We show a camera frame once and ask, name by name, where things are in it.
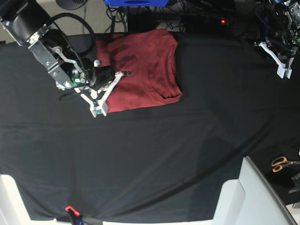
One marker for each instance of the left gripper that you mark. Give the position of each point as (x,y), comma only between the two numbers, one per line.
(282,52)

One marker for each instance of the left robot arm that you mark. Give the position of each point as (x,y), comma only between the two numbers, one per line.
(280,32)

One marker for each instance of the black round lamp base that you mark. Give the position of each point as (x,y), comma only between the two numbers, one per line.
(71,4)

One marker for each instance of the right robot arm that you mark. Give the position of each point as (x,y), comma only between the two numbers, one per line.
(29,24)

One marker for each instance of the black table cloth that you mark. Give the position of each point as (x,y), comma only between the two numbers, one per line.
(152,165)

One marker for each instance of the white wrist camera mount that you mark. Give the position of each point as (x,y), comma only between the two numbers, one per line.
(284,72)

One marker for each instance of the blue box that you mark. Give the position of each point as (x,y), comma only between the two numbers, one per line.
(136,3)

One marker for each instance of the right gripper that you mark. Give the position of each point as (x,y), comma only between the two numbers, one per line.
(98,86)

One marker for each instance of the yellow handled scissors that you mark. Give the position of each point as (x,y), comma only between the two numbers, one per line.
(281,162)

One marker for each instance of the blue clamp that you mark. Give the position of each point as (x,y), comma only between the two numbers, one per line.
(74,216)

